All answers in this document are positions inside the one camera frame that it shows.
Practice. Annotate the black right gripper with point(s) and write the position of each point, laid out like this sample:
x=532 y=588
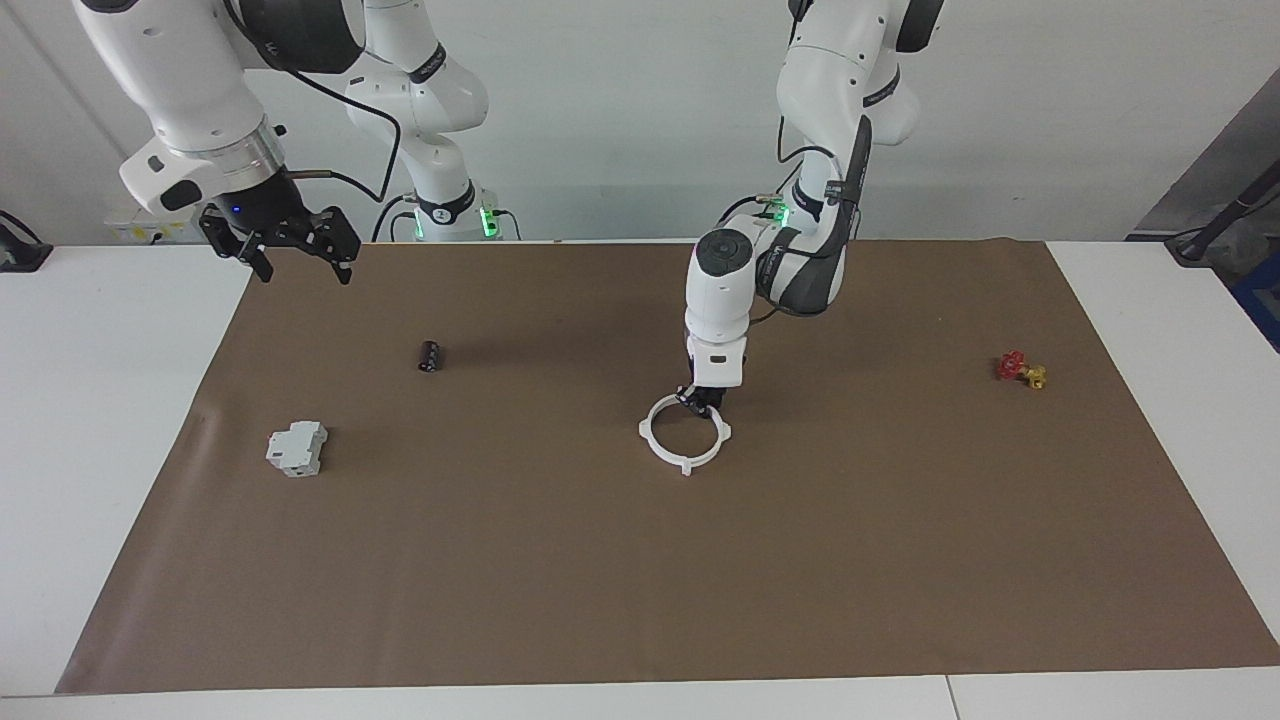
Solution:
x=290 y=230

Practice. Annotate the red and yellow valve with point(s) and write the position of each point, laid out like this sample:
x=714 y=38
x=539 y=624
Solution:
x=1012 y=366

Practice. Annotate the brown paper mat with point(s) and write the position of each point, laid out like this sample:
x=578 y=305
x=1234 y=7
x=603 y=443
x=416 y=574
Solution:
x=500 y=560

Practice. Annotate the black clamp mount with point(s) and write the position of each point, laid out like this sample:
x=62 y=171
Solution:
x=22 y=255

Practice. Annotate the black stand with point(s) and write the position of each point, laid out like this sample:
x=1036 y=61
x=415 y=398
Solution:
x=1215 y=235

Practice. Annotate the blue box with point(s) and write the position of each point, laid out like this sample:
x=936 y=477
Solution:
x=1262 y=300

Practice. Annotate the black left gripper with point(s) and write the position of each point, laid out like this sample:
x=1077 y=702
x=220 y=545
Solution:
x=703 y=394

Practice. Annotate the black cylindrical capacitor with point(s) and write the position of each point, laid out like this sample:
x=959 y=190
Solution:
x=430 y=356

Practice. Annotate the white wall power strip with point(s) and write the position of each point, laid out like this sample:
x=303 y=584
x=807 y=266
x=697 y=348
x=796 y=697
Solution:
x=135 y=228

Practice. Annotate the white circuit breaker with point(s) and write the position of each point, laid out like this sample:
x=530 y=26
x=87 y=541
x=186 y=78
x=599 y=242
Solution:
x=297 y=448

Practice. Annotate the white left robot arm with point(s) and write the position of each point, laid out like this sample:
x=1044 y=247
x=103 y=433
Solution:
x=830 y=70

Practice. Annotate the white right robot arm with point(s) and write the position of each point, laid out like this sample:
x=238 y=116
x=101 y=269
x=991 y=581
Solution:
x=190 y=80

